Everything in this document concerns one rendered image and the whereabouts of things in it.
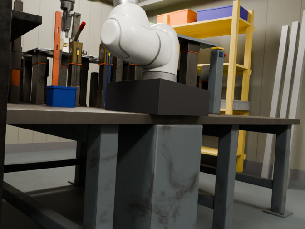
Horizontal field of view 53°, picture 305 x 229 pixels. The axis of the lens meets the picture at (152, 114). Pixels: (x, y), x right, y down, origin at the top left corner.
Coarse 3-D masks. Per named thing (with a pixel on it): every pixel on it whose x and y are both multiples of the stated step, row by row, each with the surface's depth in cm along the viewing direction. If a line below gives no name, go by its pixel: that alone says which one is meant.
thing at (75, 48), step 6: (72, 42) 166; (78, 42) 167; (72, 48) 166; (78, 48) 167; (72, 54) 166; (78, 54) 166; (72, 60) 166; (78, 60) 167; (72, 66) 166; (78, 66) 168; (72, 72) 167; (78, 72) 169; (72, 78) 167; (78, 78) 169; (72, 84) 167; (78, 84) 169; (78, 90) 169; (78, 96) 169; (78, 102) 169
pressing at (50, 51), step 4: (36, 48) 164; (40, 48) 164; (44, 48) 166; (28, 52) 180; (32, 52) 181; (48, 52) 177; (52, 52) 176; (64, 52) 172; (68, 52) 173; (48, 56) 189; (52, 56) 190; (84, 56) 179; (88, 56) 181; (92, 56) 182; (92, 60) 200; (96, 60) 197
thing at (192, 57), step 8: (184, 48) 194; (192, 48) 193; (184, 56) 194; (192, 56) 194; (184, 64) 194; (192, 64) 194; (184, 72) 193; (192, 72) 195; (184, 80) 193; (192, 80) 195
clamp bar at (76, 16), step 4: (76, 12) 168; (76, 16) 168; (80, 16) 169; (76, 20) 169; (72, 24) 170; (76, 24) 169; (72, 28) 169; (76, 28) 169; (72, 32) 169; (76, 32) 170; (72, 36) 169; (72, 40) 170
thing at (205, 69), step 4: (204, 68) 231; (208, 68) 227; (204, 72) 231; (208, 72) 227; (204, 76) 230; (208, 76) 227; (204, 80) 230; (208, 80) 227; (204, 84) 231; (204, 88) 231
